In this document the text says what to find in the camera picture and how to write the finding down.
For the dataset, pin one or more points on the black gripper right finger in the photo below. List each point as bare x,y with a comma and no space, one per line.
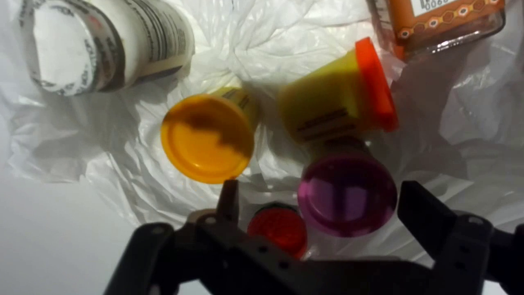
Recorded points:
463,256

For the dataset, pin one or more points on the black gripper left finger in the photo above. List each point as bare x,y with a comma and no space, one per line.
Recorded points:
201,256

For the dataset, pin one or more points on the yellow-orange lid dough tub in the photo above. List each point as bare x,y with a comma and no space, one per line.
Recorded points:
206,139

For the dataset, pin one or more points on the pink lid dough tub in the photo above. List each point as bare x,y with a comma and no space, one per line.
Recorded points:
348,194

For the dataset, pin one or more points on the orange-red lid yellow dough tub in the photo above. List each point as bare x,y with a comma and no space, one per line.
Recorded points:
332,92

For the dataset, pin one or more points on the red lid spice jar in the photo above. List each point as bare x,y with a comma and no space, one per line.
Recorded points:
442,21

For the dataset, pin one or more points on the white plastic bag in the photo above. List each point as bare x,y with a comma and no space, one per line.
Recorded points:
135,164

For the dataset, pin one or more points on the white labelled pill bottle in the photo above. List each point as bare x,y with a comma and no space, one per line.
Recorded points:
103,43

